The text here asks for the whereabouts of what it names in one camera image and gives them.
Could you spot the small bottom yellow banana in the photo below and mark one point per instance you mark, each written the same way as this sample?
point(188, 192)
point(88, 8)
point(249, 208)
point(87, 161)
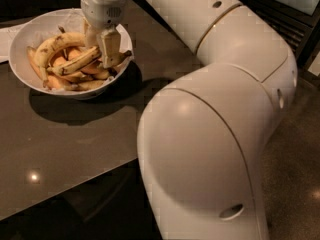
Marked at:
point(89, 85)

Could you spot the orange banana with stem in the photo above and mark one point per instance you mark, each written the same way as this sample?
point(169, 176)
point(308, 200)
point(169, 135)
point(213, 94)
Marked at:
point(121, 56)

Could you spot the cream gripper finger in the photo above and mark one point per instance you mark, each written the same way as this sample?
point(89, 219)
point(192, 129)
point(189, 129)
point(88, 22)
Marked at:
point(109, 41)
point(90, 33)

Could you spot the white paper napkin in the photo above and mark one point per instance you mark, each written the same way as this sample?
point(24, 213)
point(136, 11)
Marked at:
point(6, 37)

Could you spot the left edge orange banana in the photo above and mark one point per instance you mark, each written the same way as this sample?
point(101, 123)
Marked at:
point(33, 62)

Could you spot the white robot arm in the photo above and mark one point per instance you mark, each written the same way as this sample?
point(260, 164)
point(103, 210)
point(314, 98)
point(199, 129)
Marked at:
point(200, 138)

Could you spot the white ceramic bowl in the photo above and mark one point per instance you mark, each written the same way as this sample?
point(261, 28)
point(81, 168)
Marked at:
point(34, 32)

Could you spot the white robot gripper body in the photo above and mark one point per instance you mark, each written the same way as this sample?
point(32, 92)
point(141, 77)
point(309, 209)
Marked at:
point(101, 13)

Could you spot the lower orange banana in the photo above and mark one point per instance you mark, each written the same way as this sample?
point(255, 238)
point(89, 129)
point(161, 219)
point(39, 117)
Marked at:
point(76, 77)

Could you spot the large curved spotted banana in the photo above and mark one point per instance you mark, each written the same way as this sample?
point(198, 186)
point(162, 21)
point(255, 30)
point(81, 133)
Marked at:
point(53, 45)

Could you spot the long spotted yellow banana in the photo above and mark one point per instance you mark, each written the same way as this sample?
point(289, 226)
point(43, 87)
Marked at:
point(59, 70)

